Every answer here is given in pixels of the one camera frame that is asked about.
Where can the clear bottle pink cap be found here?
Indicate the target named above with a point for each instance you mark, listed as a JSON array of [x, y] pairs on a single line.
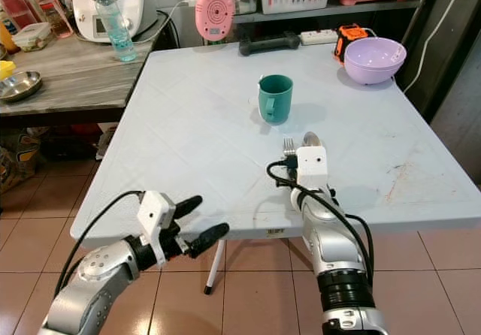
[[49, 8]]

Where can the green plastic mug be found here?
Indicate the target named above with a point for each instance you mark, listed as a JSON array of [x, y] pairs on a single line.
[[276, 95]]

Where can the clear water bottle teal cap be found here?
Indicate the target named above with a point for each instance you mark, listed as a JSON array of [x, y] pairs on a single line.
[[116, 28]]

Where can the black dumbbell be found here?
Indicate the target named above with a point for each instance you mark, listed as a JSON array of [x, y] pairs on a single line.
[[269, 45]]

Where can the clear plastic box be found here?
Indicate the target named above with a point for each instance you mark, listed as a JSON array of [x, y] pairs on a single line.
[[246, 1]]

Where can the printed plastic bag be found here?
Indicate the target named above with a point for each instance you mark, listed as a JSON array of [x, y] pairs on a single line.
[[16, 158]]

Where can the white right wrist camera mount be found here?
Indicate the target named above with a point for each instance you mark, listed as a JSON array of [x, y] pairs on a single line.
[[312, 166]]

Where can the red liquid bottle orange cap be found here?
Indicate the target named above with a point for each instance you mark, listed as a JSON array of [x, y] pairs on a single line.
[[16, 8]]

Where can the stainless steel bowl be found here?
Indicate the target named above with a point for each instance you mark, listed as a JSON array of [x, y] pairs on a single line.
[[21, 86]]

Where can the white power strip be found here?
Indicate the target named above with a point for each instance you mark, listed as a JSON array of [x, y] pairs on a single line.
[[317, 37]]

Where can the white folding table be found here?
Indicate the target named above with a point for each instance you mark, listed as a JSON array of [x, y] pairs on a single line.
[[195, 151]]

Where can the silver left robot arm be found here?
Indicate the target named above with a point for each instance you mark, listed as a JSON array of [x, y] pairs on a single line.
[[98, 279]]

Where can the clear lidded food container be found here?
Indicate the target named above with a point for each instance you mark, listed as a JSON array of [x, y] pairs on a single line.
[[33, 37]]

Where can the grey wooden side table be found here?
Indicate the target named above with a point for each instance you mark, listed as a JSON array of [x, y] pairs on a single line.
[[83, 79]]

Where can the orange black tape measure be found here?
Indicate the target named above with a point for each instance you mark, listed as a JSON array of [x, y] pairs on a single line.
[[347, 37]]

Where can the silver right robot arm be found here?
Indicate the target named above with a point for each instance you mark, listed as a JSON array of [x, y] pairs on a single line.
[[327, 237]]

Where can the white cardboard box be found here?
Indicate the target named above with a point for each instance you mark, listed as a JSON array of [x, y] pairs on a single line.
[[101, 141]]

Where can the yellow plastic container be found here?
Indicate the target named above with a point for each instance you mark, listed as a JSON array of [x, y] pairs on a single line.
[[6, 70]]

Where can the pink round device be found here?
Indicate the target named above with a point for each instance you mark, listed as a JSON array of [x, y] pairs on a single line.
[[215, 16]]

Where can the steel fork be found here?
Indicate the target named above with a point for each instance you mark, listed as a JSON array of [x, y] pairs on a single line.
[[289, 149]]

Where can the steel spoon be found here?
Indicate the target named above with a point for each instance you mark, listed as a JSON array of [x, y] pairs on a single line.
[[311, 138]]

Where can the purple plastic bowl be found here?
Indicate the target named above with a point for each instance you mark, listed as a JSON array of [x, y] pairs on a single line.
[[374, 63]]

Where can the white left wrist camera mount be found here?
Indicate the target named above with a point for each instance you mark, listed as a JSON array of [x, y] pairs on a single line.
[[155, 213]]

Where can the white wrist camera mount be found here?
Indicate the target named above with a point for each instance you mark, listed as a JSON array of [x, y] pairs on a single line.
[[155, 213], [312, 166]]

